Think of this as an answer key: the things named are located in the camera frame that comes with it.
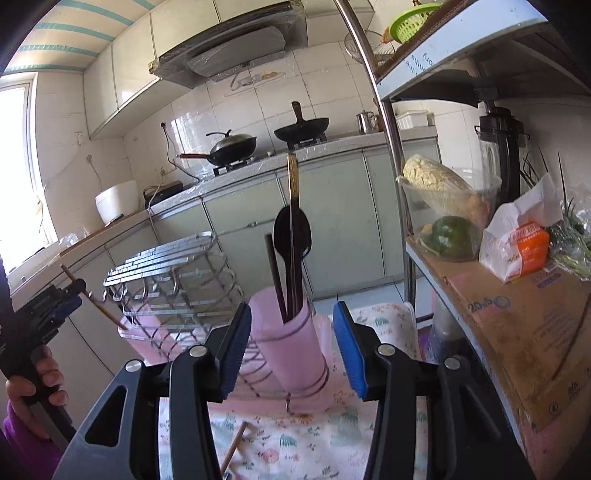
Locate light wooden chopstick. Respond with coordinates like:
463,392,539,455
221,421,247,476
60,263,127,331

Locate dark brown gold-tipped chopstick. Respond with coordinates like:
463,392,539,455
287,153,301,318

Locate purple sleeve left forearm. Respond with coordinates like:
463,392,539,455
1,403,62,479

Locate person's left hand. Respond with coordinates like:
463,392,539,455
4,345,69,439

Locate pink drip tray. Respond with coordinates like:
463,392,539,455
212,321,335,416

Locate left pink utensil cup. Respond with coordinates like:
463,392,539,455
118,304,216,365

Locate pink utensil cup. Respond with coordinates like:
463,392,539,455
249,287,332,395
118,304,216,365

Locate floral tablecloth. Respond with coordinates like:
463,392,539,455
158,303,428,479

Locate right pink utensil cup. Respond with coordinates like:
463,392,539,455
249,287,332,395

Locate white rice cooker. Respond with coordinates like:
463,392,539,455
95,180,140,225

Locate cardboard shelf liner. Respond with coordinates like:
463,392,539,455
407,239,590,479

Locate clear container with vegetables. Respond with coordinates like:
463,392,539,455
397,154,502,262

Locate white orange plastic bag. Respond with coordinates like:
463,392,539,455
479,174,563,283

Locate green onions bunch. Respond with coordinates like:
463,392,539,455
546,154,590,282

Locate lidded black wok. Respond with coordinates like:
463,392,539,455
178,130,256,167

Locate gas stove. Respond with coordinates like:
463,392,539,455
213,133,327,177

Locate stainless steel kettle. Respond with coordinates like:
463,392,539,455
356,111,380,135

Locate black blender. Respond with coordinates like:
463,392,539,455
475,107,529,204

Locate metal storage shelf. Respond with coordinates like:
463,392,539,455
338,1,590,479

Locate range hood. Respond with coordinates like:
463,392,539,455
148,1,308,89

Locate green plastic basket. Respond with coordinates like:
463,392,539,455
388,1,442,44

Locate metal wire dish rack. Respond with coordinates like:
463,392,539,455
102,230,334,414

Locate upper wall cabinets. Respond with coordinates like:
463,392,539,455
83,1,373,150

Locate black wok with handle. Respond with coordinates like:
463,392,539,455
274,101,329,145

